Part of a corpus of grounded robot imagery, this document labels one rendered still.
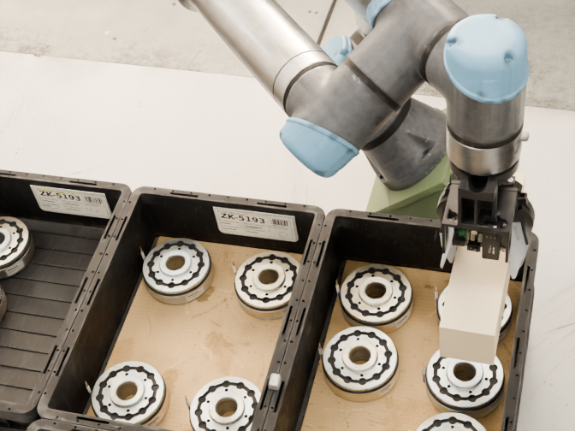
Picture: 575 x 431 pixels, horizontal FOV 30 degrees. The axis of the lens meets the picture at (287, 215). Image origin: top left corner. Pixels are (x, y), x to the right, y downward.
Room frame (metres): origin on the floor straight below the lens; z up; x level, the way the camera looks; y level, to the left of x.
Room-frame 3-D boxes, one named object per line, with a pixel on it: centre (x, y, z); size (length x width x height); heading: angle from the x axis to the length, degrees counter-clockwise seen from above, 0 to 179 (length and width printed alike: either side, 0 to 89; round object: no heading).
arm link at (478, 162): (0.73, -0.21, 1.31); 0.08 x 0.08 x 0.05
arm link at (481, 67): (0.73, -0.21, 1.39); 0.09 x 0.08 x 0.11; 22
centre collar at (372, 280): (0.89, -0.10, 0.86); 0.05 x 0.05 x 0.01
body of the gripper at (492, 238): (0.72, -0.21, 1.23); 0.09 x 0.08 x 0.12; 156
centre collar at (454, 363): (0.73, -0.19, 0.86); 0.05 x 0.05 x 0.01
